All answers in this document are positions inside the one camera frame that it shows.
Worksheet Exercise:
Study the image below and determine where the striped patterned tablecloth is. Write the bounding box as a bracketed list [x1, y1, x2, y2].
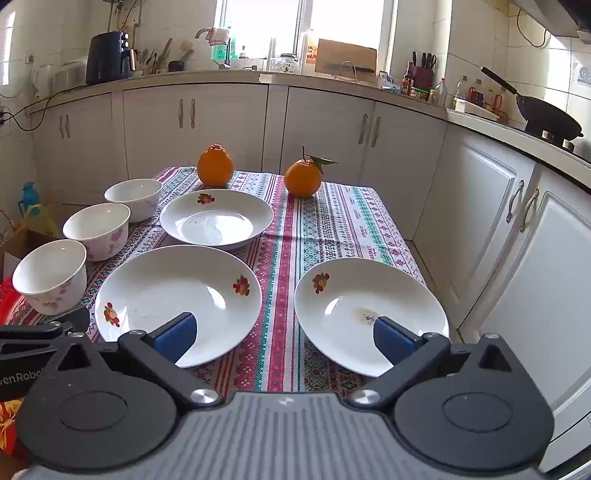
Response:
[0, 166, 428, 407]

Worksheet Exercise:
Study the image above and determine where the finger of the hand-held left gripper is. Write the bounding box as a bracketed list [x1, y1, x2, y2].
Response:
[0, 307, 90, 358]

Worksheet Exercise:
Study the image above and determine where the teal plastic bottle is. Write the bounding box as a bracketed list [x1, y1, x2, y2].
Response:
[21, 181, 42, 217]

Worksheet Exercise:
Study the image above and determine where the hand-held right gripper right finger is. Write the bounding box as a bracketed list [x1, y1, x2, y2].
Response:
[348, 316, 532, 410]

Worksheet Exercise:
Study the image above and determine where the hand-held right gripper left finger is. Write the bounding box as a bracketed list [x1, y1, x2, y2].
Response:
[46, 313, 222, 410]

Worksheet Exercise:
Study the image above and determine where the window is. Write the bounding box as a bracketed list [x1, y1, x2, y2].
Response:
[217, 0, 398, 61]

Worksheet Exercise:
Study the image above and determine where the green dish soap bottle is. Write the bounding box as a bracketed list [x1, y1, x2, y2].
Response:
[211, 39, 238, 61]

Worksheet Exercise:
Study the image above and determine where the wooden cutting board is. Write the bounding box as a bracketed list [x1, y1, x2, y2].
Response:
[315, 38, 378, 84]

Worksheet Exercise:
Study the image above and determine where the white tray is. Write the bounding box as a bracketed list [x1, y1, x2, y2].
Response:
[455, 99, 509, 121]

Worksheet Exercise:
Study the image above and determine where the orange with bumpy top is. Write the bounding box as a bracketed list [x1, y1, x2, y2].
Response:
[197, 143, 235, 188]

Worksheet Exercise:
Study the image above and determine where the beige kitchen countertop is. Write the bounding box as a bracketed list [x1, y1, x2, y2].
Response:
[28, 69, 591, 195]

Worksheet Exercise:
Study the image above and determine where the black air fryer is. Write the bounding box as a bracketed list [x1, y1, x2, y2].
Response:
[86, 31, 134, 86]

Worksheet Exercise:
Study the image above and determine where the red gift box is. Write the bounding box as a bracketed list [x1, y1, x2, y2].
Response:
[0, 277, 28, 462]

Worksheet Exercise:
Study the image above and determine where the metal faucet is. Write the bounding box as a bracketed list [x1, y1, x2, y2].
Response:
[195, 28, 232, 70]

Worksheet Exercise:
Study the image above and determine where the gas stove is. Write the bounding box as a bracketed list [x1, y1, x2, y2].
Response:
[522, 117, 591, 160]

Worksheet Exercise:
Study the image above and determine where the utensil holder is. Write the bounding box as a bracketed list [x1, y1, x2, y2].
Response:
[131, 37, 195, 77]

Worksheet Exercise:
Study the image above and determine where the white kettle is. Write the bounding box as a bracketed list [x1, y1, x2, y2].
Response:
[33, 65, 56, 99]

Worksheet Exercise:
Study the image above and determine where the white plate with fruit print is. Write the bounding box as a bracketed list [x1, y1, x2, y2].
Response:
[294, 257, 450, 378]
[160, 189, 275, 251]
[95, 244, 263, 368]

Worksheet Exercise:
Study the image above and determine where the black wok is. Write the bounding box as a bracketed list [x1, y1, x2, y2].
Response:
[480, 67, 585, 139]

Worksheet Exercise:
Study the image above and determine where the dark red knife block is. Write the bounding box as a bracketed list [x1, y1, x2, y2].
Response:
[411, 52, 437, 90]

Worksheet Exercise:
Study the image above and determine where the cardboard box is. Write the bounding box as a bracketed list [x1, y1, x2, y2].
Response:
[0, 226, 63, 280]

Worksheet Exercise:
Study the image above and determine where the white bowl with pink flowers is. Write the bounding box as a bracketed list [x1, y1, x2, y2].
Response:
[12, 239, 88, 315]
[104, 178, 163, 223]
[63, 202, 132, 262]

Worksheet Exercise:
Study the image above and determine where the yellow plastic bag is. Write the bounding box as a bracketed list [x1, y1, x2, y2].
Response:
[25, 203, 61, 236]

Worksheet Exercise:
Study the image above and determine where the orange with green leaf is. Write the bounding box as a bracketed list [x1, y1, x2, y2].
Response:
[284, 146, 338, 198]

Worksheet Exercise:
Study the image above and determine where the range hood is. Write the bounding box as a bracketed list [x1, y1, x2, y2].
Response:
[512, 0, 591, 38]

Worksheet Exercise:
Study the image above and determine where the white rice cooker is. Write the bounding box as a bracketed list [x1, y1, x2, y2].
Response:
[53, 58, 88, 90]

